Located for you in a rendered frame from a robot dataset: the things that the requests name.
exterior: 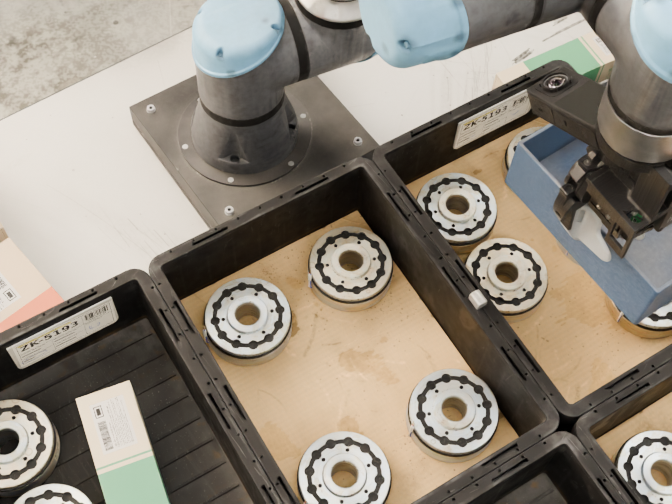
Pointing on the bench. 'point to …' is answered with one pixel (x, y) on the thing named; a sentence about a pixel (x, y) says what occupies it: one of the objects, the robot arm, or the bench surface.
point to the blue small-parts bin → (609, 282)
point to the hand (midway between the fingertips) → (582, 223)
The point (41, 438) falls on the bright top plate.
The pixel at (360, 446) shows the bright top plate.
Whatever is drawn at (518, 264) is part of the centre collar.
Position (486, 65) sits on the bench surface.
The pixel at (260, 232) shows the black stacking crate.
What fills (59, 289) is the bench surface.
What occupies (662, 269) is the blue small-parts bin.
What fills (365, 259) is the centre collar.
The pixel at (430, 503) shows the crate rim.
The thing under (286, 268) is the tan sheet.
